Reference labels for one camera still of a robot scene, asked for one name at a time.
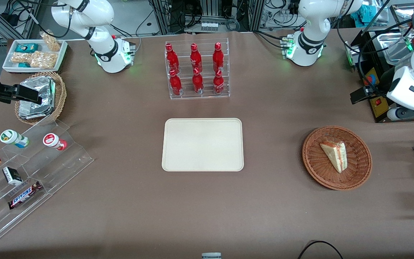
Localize triangular sandwich wedge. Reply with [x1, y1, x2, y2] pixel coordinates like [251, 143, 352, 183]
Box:
[319, 141, 348, 174]

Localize light tan wicker basket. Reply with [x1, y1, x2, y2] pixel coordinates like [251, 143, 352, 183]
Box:
[14, 71, 67, 126]

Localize white rectangular snack tray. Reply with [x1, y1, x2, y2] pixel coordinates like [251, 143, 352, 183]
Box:
[2, 39, 68, 74]

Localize brown round wicker basket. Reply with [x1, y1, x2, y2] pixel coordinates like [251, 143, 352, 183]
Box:
[302, 125, 373, 191]

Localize beige rectangular serving tray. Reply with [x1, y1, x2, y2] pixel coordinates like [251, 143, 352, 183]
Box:
[161, 118, 244, 172]

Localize silver foil wrapped package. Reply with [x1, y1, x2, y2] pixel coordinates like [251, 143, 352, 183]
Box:
[19, 76, 56, 108]
[18, 101, 52, 120]

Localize black food warmer cabinet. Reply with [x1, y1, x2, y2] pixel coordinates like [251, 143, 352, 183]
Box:
[344, 28, 414, 123]

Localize clear bag of puffed snacks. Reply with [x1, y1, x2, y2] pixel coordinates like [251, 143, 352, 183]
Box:
[40, 30, 62, 52]
[11, 52, 32, 65]
[30, 51, 59, 69]

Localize green capped white drink bottle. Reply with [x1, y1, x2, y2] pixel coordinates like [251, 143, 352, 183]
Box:
[0, 129, 30, 149]

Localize steel food pan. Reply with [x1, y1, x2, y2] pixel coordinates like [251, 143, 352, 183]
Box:
[377, 32, 414, 66]

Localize teal snack box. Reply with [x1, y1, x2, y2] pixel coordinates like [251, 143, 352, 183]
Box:
[15, 43, 39, 53]

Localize red capped white drink bottle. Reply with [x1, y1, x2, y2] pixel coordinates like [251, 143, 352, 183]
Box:
[43, 133, 68, 151]

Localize clear acrylic stepped display stand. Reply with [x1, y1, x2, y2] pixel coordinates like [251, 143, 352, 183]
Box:
[0, 119, 95, 245]

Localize teal cloth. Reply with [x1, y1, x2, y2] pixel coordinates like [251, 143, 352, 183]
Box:
[354, 3, 377, 28]

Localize small black and white box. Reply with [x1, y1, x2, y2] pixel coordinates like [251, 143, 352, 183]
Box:
[2, 167, 23, 186]

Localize Snickers chocolate bar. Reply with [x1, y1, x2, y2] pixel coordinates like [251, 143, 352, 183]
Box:
[8, 181, 43, 210]

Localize red cola bottle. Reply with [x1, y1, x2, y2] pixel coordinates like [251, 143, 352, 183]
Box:
[169, 69, 183, 96]
[192, 68, 204, 95]
[213, 69, 225, 95]
[190, 43, 203, 72]
[212, 42, 225, 72]
[165, 43, 180, 73]

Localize brown table cover sheet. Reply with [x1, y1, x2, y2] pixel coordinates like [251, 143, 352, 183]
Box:
[0, 30, 414, 259]

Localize clear acrylic bottle rack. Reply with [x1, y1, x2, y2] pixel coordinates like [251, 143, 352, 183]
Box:
[164, 38, 231, 100]

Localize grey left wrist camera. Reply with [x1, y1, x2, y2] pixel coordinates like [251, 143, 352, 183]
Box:
[386, 107, 407, 121]

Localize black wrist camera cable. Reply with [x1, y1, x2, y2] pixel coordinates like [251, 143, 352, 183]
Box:
[336, 22, 414, 95]

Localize black cable loop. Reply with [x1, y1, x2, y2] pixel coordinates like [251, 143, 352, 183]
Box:
[298, 240, 344, 259]

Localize aluminium frame rack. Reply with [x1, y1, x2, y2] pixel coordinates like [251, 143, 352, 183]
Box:
[149, 0, 265, 33]

